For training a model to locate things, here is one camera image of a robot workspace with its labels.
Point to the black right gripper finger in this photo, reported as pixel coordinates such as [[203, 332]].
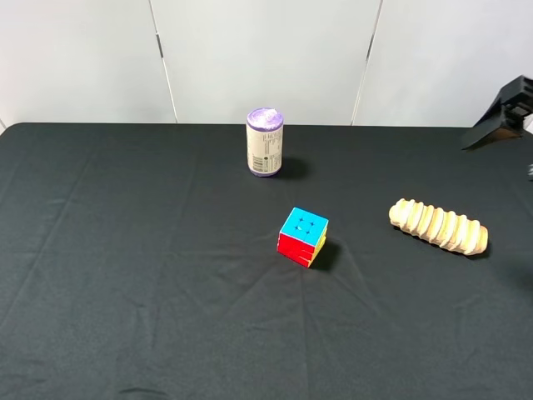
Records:
[[505, 118], [530, 172]]

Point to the tan ridged bread loaf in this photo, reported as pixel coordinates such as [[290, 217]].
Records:
[[446, 229]]

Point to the colourful puzzle cube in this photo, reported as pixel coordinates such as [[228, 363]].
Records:
[[302, 236]]

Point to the purple roll with white label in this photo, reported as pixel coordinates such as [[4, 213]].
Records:
[[264, 141]]

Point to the black tablecloth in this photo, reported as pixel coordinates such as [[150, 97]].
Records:
[[140, 262]]

